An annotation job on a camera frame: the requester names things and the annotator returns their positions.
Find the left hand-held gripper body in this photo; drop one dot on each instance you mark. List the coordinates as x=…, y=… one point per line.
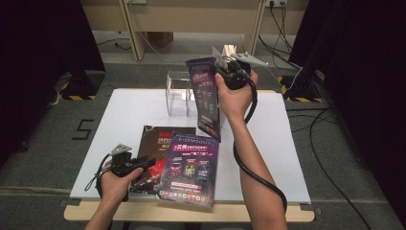
x=124, y=164

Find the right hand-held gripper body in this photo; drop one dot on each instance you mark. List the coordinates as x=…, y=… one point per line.
x=236, y=76

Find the dark glossy magazine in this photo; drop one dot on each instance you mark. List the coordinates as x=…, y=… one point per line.
x=153, y=140

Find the purple and brown cover book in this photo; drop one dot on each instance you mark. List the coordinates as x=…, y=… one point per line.
x=188, y=169
x=204, y=96

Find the clear acrylic book rack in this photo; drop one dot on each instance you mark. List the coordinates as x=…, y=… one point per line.
x=177, y=96

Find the person's right hand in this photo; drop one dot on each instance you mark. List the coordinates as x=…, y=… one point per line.
x=234, y=102

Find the person's left hand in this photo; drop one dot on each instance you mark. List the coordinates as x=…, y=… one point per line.
x=115, y=188

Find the light wooden table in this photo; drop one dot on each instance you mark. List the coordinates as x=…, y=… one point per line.
x=143, y=214

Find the white table cover board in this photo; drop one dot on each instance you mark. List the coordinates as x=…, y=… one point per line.
x=127, y=108

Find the beige wooden desk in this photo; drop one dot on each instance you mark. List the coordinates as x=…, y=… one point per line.
x=191, y=16

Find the grey tape piece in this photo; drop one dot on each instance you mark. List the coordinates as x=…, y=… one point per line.
x=68, y=202
x=311, y=209

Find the stand base with hazard tape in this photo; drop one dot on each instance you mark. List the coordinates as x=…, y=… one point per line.
x=303, y=87
x=83, y=86

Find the black curtain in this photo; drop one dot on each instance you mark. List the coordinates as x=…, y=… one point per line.
x=38, y=64
x=367, y=80

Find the white wall socket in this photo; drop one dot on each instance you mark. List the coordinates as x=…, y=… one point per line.
x=276, y=2

